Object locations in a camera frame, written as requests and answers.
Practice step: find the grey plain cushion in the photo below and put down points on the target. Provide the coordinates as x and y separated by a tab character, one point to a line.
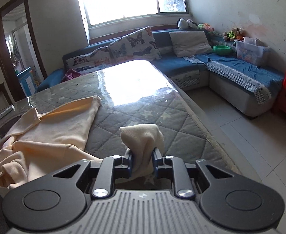
189	43

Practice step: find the blue corner sofa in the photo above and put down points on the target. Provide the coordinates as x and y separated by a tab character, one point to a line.
187	73

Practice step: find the large butterfly print cushion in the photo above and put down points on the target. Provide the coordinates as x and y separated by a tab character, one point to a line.
139	45

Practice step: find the white black plush toy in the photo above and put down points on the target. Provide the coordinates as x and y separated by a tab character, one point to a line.
186	24

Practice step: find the blue sofa blanket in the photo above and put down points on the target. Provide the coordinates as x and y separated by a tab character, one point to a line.
262	81

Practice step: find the clear plastic storage box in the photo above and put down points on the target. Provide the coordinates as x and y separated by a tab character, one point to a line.
253	51

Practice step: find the brown green plush toys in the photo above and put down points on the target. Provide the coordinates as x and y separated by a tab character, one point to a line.
234	34

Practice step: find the pink cloth on sofa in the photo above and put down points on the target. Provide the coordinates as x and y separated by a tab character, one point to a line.
70	74

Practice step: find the grey remote control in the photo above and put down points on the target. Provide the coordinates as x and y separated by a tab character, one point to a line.
7	111

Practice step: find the orange green plush toys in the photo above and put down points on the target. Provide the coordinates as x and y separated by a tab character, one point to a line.
206	27

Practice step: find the window with frame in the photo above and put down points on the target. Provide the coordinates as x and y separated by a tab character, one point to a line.
133	0

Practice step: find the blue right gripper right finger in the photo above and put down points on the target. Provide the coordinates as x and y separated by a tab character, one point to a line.
159	166

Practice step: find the green plastic bowl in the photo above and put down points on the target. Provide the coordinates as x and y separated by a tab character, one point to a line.
222	50

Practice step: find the blue white cabinet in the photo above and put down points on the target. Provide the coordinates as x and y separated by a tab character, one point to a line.
27	82

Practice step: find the small butterfly print cushion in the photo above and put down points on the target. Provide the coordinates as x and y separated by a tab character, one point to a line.
98	57

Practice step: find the dark wooden door frame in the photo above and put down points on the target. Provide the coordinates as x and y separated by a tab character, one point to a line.
10	56

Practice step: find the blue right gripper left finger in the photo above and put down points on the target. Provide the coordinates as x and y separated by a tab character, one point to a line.
127	164

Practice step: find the cream beige garment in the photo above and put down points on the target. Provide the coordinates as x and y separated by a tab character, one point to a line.
38	144

